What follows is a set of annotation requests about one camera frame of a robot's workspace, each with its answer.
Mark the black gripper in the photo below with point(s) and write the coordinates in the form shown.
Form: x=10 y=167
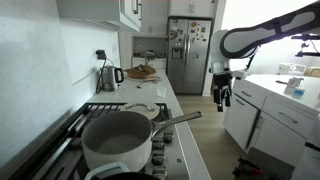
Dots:
x=221 y=85

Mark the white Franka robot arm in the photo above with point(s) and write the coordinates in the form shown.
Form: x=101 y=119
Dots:
x=240 y=41

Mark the silver stove knob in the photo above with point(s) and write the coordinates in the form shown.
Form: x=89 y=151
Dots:
x=168 y=135
x=158 y=157
x=160 y=171
x=158 y=145

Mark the white island cabinet door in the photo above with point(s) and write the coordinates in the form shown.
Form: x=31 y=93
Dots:
x=240 y=123
x=276 y=143

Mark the white island drawer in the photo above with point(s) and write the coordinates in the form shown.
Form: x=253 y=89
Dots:
x=288 y=118
x=250 y=95

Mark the stainless steel refrigerator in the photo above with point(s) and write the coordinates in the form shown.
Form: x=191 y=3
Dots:
x=195 y=60

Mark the small dark red item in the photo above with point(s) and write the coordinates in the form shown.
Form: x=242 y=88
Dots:
x=281 y=82

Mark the clear plastic cup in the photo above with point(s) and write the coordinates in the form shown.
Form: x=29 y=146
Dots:
x=161 y=92

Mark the black and red tool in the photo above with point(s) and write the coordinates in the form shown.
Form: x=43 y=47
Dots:
x=246 y=168

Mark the small white box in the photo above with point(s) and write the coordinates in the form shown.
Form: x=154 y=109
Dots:
x=293 y=84

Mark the white pan lid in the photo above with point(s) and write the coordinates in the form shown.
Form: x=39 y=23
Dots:
x=140 y=109

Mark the dark items in basket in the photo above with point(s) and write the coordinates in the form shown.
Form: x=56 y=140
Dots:
x=140 y=68

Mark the stainless steel electric kettle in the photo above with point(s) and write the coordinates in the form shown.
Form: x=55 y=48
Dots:
x=110 y=78

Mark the black gas cooktop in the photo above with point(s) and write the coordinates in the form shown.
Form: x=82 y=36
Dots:
x=100 y=108

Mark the stainless steel range hood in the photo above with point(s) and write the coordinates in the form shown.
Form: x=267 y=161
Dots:
x=100 y=24

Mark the white cabinet above hood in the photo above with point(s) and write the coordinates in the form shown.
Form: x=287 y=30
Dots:
x=86 y=8

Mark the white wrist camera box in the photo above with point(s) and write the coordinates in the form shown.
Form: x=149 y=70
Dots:
x=241 y=74

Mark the black camera tripod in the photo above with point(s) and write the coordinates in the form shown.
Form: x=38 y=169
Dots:
x=305 y=37

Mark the white upper wall cabinet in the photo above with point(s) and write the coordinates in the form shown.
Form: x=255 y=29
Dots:
x=131 y=13

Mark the black wall plug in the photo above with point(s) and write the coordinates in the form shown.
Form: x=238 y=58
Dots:
x=100 y=54

